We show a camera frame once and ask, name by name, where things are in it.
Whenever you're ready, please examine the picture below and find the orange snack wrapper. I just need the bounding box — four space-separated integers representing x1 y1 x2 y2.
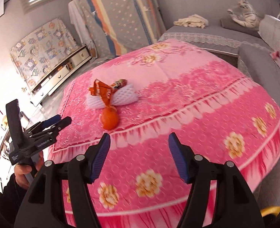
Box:
89 79 128 107

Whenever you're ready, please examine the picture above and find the yellow rimmed trash bin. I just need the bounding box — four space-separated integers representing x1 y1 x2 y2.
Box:
261 206 280 217

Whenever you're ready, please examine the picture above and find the pink floral blanket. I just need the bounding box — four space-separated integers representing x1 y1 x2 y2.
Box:
48 39 280 227

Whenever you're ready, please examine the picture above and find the left hand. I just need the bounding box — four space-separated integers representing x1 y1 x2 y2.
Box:
14 151 44 189

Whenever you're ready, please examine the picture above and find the striped upright mattress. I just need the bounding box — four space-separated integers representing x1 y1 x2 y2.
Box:
80 0 165 57

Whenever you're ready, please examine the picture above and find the white drawer cabinet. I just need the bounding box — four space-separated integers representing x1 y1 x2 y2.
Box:
30 44 92 107

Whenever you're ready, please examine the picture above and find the grey pillow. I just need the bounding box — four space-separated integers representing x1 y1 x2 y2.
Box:
258 14 280 50

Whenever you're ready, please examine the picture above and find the orange peel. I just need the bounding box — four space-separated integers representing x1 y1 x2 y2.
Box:
100 106 120 131

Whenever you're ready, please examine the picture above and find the white foam fruit net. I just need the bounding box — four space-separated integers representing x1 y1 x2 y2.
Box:
85 84 138 109

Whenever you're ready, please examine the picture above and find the white hanging cloth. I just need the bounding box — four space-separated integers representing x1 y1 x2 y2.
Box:
68 0 96 52

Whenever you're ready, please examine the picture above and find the cream crumpled cloth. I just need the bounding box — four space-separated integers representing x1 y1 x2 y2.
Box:
173 14 209 28

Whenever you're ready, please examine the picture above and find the grey bed mattress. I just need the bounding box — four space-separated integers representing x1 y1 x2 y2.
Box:
160 26 280 207

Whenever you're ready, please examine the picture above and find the cartoon print sheet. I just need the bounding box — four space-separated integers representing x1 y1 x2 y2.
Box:
10 17 80 92

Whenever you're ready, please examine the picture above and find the white tiger plush toy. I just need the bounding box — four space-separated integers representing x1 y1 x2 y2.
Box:
227 0 262 30

